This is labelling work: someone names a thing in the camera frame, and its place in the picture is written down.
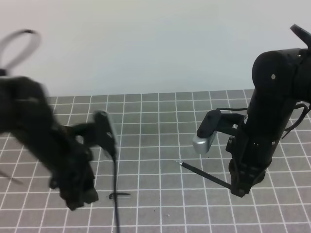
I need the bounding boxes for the black pen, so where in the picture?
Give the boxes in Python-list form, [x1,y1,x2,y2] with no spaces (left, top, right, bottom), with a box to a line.
[177,161,231,189]

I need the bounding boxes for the grey grid tablecloth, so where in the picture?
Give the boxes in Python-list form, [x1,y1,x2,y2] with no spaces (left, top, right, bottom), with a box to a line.
[0,90,311,233]

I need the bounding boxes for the black pen cap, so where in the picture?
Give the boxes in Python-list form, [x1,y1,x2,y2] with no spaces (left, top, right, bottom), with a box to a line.
[108,192,130,200]

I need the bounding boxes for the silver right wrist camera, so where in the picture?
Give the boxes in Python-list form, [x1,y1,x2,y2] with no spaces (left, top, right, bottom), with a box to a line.
[192,132,217,155]

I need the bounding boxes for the black right camera bracket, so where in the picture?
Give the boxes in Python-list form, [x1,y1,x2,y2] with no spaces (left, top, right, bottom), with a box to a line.
[197,109,244,139]

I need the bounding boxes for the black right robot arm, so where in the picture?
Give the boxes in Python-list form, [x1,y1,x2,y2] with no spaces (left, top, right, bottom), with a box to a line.
[226,49,311,197]

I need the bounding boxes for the black cable loop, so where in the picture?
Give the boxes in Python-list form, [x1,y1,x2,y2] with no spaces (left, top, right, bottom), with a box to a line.
[0,29,42,73]

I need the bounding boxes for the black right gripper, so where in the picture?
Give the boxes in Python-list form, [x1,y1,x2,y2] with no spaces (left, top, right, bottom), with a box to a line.
[225,136,270,197]

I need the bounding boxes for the black camera cable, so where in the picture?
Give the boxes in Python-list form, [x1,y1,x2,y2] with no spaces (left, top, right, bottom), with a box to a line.
[112,152,121,233]

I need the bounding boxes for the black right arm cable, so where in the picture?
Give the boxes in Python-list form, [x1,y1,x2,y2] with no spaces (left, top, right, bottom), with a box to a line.
[281,101,311,139]

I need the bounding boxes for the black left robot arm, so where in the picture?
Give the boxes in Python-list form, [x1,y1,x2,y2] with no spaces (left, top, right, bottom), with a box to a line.
[0,77,99,211]

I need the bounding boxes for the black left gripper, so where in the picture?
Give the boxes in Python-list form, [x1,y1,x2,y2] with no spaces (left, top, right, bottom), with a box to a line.
[49,136,99,211]

